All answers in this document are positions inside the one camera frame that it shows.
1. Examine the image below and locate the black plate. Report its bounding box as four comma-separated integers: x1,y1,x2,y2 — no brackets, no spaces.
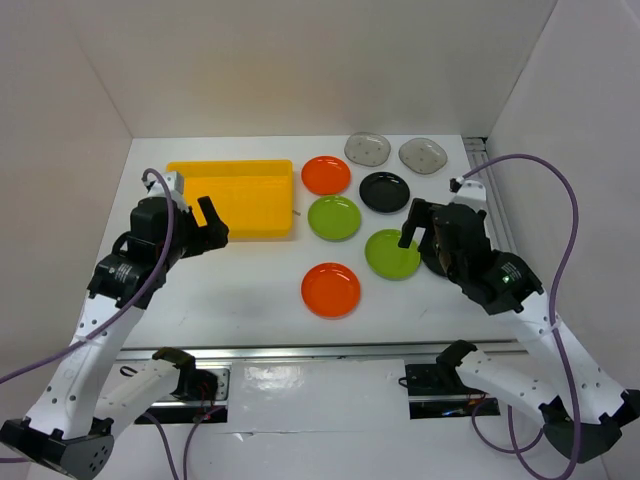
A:
421,250,450,278
359,172,410,214

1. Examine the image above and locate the clear grey plate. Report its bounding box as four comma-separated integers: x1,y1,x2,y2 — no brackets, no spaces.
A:
398,138,448,175
344,132,391,167

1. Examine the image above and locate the green plate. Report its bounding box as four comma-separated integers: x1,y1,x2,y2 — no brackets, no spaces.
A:
364,229,421,280
307,195,362,241

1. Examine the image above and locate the orange plate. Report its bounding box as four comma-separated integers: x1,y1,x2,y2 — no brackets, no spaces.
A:
300,262,361,319
300,156,351,196

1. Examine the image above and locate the orange plate front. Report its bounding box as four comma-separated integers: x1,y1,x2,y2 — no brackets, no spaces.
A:
300,262,361,319

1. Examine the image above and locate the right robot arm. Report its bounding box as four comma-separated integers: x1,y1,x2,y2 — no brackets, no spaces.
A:
399,199,639,464

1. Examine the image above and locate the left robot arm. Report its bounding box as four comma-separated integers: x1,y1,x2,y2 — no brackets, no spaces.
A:
1,197,229,479

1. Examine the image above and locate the yellow plastic bin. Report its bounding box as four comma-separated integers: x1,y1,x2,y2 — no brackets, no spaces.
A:
166,159,294,240

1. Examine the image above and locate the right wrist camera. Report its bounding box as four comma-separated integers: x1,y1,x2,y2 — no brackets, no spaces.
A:
449,176,487,211

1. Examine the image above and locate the right side aluminium rail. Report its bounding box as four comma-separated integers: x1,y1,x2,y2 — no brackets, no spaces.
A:
462,137,516,253

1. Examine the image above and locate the aluminium rail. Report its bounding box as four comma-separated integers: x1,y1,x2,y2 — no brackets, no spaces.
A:
117,341,526,363
462,137,516,253

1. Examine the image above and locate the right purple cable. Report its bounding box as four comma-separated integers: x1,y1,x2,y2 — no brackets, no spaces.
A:
462,153,584,480

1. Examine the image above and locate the front aluminium rail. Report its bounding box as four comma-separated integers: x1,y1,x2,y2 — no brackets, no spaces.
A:
117,341,526,363

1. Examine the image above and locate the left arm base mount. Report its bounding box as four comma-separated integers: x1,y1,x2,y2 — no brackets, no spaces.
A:
146,367,231,425

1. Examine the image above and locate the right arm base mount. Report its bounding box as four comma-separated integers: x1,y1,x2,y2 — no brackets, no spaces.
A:
398,364,500,420

